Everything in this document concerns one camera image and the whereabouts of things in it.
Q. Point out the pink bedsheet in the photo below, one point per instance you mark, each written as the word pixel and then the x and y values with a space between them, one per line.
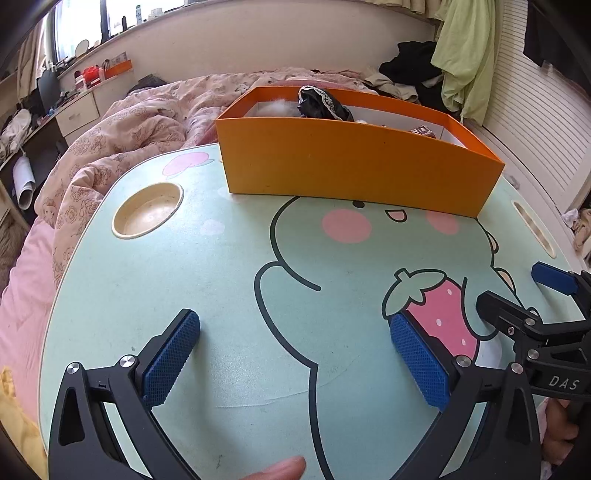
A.
pixel 23 300

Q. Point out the yellow cloth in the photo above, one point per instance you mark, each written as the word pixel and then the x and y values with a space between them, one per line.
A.
pixel 21 429

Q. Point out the beige curtain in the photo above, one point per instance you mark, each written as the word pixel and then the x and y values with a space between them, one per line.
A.
pixel 418 7

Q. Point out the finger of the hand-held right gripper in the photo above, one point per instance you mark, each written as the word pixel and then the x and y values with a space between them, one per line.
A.
pixel 551 277
pixel 503 314

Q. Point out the black hanging sweater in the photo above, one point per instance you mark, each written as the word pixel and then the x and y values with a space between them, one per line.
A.
pixel 563 32

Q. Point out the beige crumpled garment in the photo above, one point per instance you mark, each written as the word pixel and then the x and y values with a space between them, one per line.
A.
pixel 388 85

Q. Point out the orange cardboard box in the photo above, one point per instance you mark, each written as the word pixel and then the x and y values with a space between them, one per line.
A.
pixel 346 161

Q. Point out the black clothes pile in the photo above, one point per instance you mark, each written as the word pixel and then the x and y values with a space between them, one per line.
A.
pixel 411 64

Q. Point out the white bottle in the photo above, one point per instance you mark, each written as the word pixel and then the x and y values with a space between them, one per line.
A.
pixel 139 14

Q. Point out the grey crumpled clothing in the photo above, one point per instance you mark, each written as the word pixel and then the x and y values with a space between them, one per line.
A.
pixel 145 84

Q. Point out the light green hanging garment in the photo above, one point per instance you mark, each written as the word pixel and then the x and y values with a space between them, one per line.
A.
pixel 466 55

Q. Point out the window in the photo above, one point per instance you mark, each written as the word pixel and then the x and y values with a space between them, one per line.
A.
pixel 83 23

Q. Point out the person's right hand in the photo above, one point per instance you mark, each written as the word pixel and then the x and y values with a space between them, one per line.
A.
pixel 558 429

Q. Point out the small orange storage box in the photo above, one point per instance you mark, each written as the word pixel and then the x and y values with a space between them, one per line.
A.
pixel 117 70

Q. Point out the round white mirror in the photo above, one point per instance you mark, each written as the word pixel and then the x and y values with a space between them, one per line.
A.
pixel 81 48

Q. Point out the white drawer cabinet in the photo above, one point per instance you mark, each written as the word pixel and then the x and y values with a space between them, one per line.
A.
pixel 81 115

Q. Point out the white rolled sheet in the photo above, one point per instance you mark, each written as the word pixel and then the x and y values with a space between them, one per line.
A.
pixel 23 182

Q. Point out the white louvred wardrobe door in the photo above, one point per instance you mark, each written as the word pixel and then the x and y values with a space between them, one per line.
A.
pixel 531 120

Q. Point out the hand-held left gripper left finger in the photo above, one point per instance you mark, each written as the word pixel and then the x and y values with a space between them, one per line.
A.
pixel 171 355

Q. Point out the white fluffy scrunchie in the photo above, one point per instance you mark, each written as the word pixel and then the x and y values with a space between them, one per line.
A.
pixel 277 108

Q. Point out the beige cloth heap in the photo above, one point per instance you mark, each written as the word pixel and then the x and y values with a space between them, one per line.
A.
pixel 582 230

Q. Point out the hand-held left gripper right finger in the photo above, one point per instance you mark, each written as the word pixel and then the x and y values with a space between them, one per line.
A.
pixel 420 364

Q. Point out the black monitor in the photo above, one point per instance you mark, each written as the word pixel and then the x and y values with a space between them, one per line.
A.
pixel 47 90

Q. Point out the black lace-trimmed scrunchie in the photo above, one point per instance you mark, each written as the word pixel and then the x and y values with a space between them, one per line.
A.
pixel 323 106

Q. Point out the green cartoon-print desktop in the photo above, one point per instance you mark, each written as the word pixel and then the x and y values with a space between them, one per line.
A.
pixel 207 277

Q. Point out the person's left hand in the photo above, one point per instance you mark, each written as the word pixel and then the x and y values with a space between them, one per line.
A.
pixel 277 470

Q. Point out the pink floral quilt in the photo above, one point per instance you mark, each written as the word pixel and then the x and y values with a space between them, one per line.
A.
pixel 138 129

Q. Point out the red container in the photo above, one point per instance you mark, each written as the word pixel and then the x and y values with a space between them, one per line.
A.
pixel 91 76

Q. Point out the red and black mahjong block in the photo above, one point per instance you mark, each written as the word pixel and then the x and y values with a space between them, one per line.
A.
pixel 422 131

